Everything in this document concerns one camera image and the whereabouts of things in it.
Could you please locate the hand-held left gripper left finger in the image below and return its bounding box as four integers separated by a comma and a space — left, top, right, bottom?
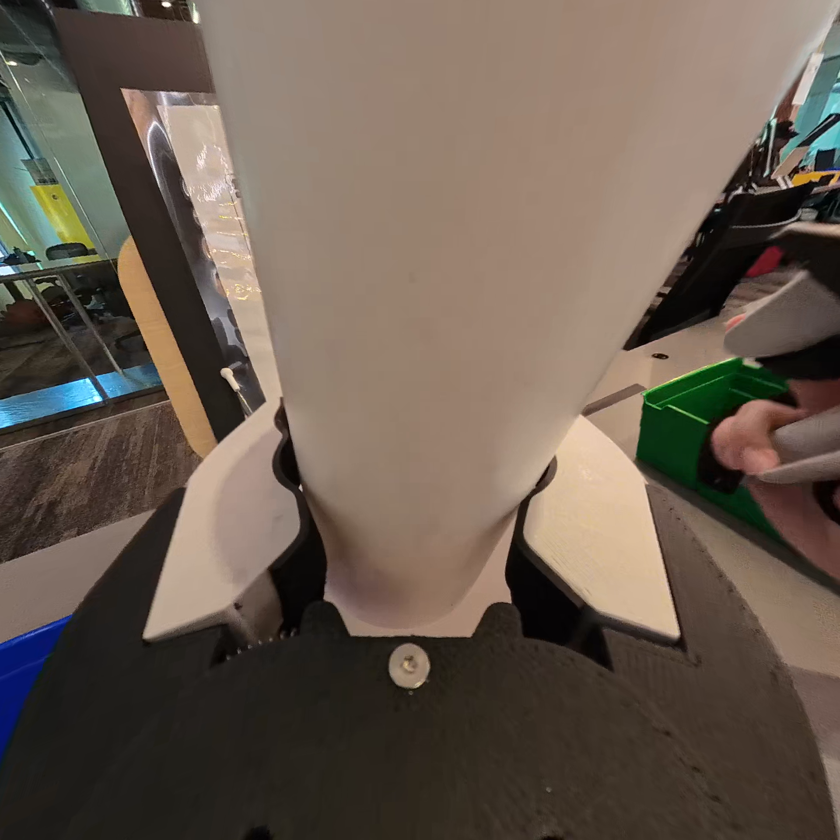
142, 399, 329, 651

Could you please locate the instruction sheet in clear holder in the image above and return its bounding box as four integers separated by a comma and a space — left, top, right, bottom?
120, 87, 284, 421

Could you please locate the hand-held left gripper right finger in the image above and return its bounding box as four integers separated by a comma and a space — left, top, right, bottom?
509, 417, 682, 649

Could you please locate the grey desk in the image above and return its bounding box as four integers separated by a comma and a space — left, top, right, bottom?
0, 314, 840, 742

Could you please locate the blue storage bin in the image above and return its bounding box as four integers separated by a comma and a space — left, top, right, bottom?
0, 613, 74, 762

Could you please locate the white bottle black cap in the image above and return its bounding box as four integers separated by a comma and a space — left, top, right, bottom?
197, 0, 834, 631

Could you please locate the black office chair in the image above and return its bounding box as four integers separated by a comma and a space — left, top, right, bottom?
626, 184, 818, 350

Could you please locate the green storage bin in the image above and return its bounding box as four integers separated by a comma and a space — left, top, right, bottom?
640, 357, 795, 546

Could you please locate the person's right hand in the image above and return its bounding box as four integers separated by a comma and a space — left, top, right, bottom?
710, 378, 840, 593

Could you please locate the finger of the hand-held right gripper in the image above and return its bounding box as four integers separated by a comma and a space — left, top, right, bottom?
724, 270, 831, 361

